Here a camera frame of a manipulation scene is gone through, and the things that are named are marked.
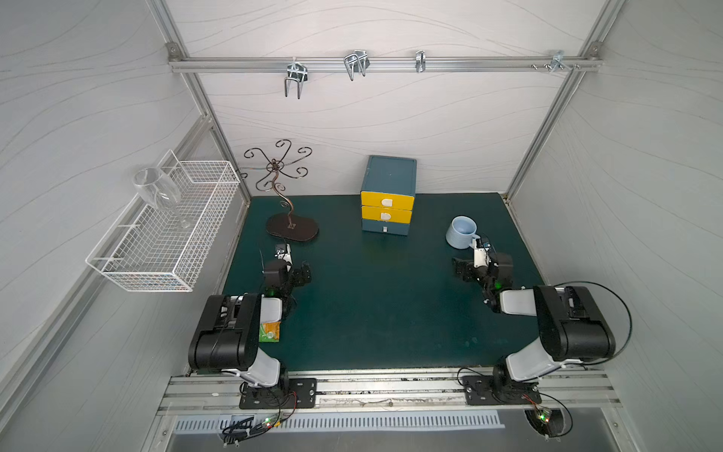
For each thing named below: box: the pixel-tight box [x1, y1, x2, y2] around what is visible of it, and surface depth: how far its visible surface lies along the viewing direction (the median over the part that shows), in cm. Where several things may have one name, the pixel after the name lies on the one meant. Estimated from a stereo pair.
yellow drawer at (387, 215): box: [361, 206, 413, 225], surface depth 101 cm
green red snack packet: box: [258, 321, 281, 343], surface depth 84 cm
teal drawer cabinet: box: [360, 155, 418, 237], surface depth 103 cm
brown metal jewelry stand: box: [239, 139, 320, 243], surface depth 95 cm
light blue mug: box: [445, 215, 482, 250], surface depth 104 cm
